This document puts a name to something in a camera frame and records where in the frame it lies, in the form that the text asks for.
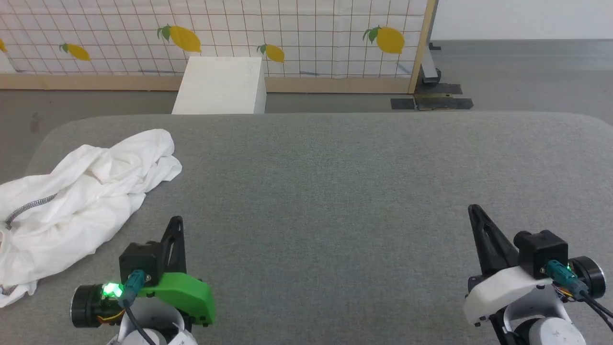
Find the white rectangular box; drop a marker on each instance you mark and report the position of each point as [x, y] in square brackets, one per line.
[220, 86]

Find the metal partition support stand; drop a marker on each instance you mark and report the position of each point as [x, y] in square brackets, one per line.
[433, 101]

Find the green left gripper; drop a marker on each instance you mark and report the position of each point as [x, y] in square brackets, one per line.
[184, 294]

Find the white garment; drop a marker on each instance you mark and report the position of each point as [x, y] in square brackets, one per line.
[96, 191]

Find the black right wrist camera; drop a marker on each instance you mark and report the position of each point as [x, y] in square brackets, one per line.
[541, 251]

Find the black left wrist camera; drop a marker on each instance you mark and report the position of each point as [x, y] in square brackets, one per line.
[141, 261]

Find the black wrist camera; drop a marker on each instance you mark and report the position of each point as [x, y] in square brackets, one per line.
[141, 261]
[541, 251]

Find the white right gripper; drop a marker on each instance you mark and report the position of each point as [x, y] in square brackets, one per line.
[503, 292]

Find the grey fabric sofa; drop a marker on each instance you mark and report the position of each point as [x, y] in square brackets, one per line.
[335, 191]

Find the lemon print partition panel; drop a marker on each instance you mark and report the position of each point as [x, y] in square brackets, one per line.
[311, 28]

